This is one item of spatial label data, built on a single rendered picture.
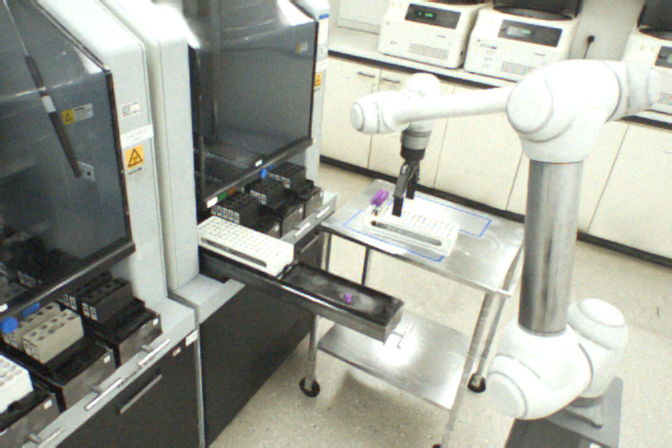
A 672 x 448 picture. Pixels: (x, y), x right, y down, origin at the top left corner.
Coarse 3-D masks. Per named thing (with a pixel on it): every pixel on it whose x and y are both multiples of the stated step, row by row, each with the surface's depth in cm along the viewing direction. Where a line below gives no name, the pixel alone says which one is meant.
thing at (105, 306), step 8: (128, 280) 135; (112, 288) 132; (120, 288) 132; (128, 288) 134; (104, 296) 130; (112, 296) 130; (120, 296) 132; (128, 296) 135; (96, 304) 126; (104, 304) 128; (112, 304) 131; (120, 304) 133; (128, 304) 136; (96, 312) 127; (104, 312) 129; (112, 312) 132; (96, 320) 128; (104, 320) 130
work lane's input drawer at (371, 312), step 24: (216, 264) 160; (240, 264) 156; (288, 264) 156; (264, 288) 154; (288, 288) 150; (312, 288) 151; (336, 288) 152; (360, 288) 153; (312, 312) 149; (336, 312) 145; (360, 312) 142; (384, 312) 143; (384, 336) 141
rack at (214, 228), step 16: (208, 224) 165; (224, 224) 165; (208, 240) 164; (224, 240) 157; (240, 240) 159; (256, 240) 159; (272, 240) 160; (240, 256) 161; (256, 256) 153; (272, 256) 153; (288, 256) 156; (272, 272) 152
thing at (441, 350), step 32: (416, 192) 205; (320, 224) 179; (352, 224) 180; (480, 224) 188; (512, 224) 190; (320, 256) 184; (416, 256) 167; (448, 256) 169; (480, 256) 170; (512, 256) 172; (480, 288) 157; (512, 288) 164; (416, 320) 224; (480, 320) 162; (352, 352) 205; (384, 352) 206; (416, 352) 208; (448, 352) 210; (480, 352) 211; (416, 384) 194; (448, 384) 195; (480, 384) 227
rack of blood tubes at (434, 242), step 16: (368, 208) 178; (384, 208) 179; (368, 224) 176; (384, 224) 178; (400, 224) 171; (416, 224) 172; (432, 224) 173; (448, 224) 174; (400, 240) 173; (416, 240) 171; (432, 240) 175; (448, 240) 166
